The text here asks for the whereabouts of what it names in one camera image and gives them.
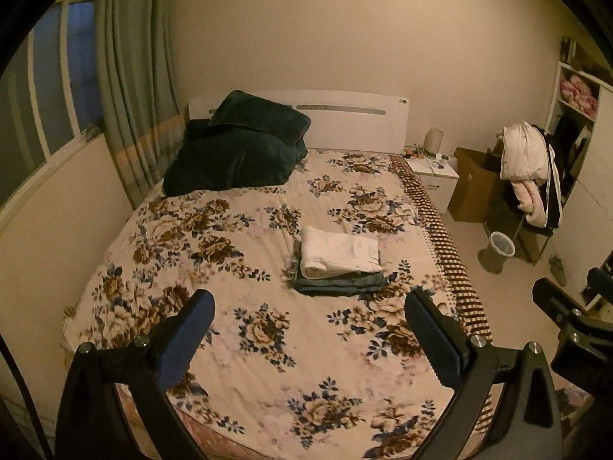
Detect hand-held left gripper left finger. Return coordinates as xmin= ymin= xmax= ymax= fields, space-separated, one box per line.
xmin=54 ymin=289 xmax=216 ymax=460

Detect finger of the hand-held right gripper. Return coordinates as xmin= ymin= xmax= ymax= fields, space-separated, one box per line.
xmin=533 ymin=277 xmax=590 ymax=325
xmin=587 ymin=267 xmax=613 ymax=298

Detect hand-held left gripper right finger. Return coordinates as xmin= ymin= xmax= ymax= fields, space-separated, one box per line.
xmin=405 ymin=287 xmax=561 ymax=460

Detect white pants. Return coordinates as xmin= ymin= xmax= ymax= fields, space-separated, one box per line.
xmin=300 ymin=226 xmax=384 ymax=279

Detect pair of grey shoes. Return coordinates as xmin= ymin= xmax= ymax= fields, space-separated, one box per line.
xmin=548 ymin=254 xmax=568 ymax=286

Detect dark chair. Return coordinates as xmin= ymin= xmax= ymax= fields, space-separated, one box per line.
xmin=484 ymin=196 xmax=556 ymax=264

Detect mesh waste bin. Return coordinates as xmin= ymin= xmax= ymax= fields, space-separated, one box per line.
xmin=479 ymin=231 xmax=516 ymax=273

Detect white wardrobe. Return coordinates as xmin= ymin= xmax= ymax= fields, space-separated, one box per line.
xmin=546 ymin=36 xmax=613 ymax=307

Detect brown checked bed sheet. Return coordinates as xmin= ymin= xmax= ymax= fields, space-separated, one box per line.
xmin=390 ymin=153 xmax=508 ymax=442

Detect pink garment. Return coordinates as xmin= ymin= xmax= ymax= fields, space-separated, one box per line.
xmin=512 ymin=179 xmax=549 ymax=229

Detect black garment with white stripe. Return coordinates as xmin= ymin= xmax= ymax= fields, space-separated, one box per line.
xmin=531 ymin=125 xmax=566 ymax=231

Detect folded dark green garment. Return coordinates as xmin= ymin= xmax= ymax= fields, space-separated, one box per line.
xmin=287 ymin=249 xmax=388 ymax=296

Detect black bag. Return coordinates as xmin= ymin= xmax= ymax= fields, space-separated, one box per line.
xmin=551 ymin=115 xmax=595 ymax=192

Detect brown cardboard box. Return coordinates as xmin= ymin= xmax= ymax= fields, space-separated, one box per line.
xmin=447 ymin=147 xmax=503 ymax=223

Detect white padded jacket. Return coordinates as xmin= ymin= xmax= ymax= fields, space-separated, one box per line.
xmin=499 ymin=122 xmax=551 ymax=184

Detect white nightstand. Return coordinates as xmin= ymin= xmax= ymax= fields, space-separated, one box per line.
xmin=405 ymin=146 xmax=461 ymax=214

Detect pink folded blanket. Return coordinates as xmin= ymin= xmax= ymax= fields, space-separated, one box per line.
xmin=560 ymin=75 xmax=599 ymax=117

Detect dark green plush blanket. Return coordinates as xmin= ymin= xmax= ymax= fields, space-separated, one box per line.
xmin=163 ymin=90 xmax=311 ymax=197

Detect white bed with headboard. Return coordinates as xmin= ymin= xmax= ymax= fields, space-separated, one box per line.
xmin=62 ymin=89 xmax=494 ymax=460

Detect green striped curtain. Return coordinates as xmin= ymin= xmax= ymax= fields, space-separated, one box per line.
xmin=93 ymin=0 xmax=187 ymax=209

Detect white framed window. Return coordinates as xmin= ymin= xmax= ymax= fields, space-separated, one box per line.
xmin=0 ymin=0 xmax=103 ymax=202

